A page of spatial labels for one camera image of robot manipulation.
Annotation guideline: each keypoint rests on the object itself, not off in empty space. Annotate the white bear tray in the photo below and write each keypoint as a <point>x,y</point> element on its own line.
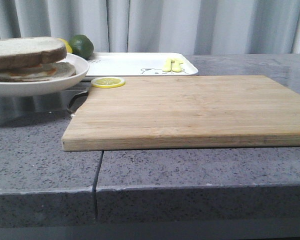
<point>136,64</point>

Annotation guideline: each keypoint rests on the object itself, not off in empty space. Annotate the bottom bread slice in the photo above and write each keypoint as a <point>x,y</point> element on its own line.
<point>64,70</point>

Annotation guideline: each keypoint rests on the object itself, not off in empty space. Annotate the grey curtain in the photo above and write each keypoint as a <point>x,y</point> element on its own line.
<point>187,27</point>

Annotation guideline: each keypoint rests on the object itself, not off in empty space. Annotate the yellow plastic fork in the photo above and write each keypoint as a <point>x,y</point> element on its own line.
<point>167,67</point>

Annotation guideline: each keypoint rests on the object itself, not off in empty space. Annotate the wooden cutting board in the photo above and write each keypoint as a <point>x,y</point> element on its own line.
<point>186,112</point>

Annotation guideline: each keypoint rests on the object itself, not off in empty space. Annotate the lemon slice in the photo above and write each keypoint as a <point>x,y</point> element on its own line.
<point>108,82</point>

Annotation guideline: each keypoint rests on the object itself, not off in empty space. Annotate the white bread slice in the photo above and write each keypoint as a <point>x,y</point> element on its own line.
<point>25,52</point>

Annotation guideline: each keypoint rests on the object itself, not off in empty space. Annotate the green lime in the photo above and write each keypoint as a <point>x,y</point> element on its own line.
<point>81,46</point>

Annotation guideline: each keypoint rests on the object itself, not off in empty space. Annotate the metal cutting board handle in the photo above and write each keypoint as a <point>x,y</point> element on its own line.
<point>77,101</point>

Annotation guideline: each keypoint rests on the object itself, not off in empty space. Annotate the yellow lemon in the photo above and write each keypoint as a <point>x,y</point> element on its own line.
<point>67,45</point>

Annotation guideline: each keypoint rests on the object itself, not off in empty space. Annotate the white round plate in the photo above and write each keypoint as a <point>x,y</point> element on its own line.
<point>45,87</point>

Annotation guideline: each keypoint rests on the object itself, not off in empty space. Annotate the fried egg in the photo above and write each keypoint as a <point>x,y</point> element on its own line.
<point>40,70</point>

